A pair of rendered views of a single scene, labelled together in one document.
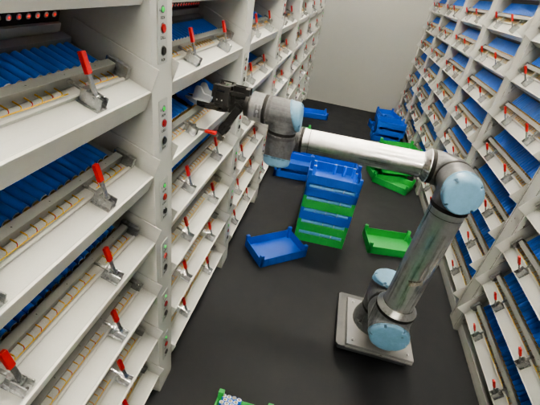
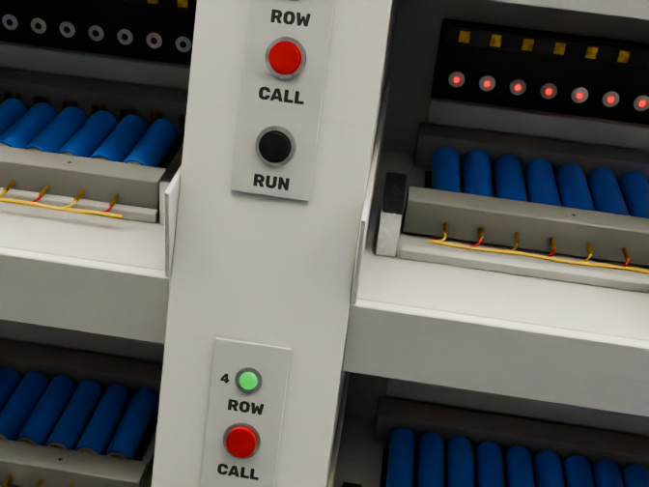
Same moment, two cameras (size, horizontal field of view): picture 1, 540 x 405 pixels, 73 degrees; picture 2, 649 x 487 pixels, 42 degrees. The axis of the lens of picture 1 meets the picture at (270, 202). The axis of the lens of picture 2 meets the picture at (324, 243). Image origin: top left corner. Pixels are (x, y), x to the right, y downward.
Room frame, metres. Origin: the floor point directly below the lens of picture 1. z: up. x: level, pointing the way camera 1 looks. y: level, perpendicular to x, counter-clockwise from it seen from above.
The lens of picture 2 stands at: (1.48, -0.23, 1.01)
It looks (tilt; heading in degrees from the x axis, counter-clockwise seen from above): 11 degrees down; 87
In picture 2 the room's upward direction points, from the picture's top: 7 degrees clockwise
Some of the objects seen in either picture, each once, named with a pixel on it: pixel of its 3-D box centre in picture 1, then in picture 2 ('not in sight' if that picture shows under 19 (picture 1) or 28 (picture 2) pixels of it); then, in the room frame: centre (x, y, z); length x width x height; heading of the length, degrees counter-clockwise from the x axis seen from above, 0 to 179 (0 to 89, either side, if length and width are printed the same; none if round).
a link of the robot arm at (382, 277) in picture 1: (386, 292); not in sight; (1.17, -0.56, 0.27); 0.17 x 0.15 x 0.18; 172
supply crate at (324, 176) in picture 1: (334, 173); not in sight; (1.88, -0.34, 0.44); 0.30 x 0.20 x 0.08; 86
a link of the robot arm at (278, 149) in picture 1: (279, 146); not in sight; (1.11, 0.00, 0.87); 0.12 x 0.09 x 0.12; 172
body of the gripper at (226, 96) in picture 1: (232, 99); not in sight; (1.13, 0.17, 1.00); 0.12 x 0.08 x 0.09; 82
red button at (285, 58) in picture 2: not in sight; (286, 58); (1.48, 0.19, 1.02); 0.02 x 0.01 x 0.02; 173
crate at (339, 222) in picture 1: (325, 208); not in sight; (1.88, -0.34, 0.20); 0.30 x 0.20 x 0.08; 86
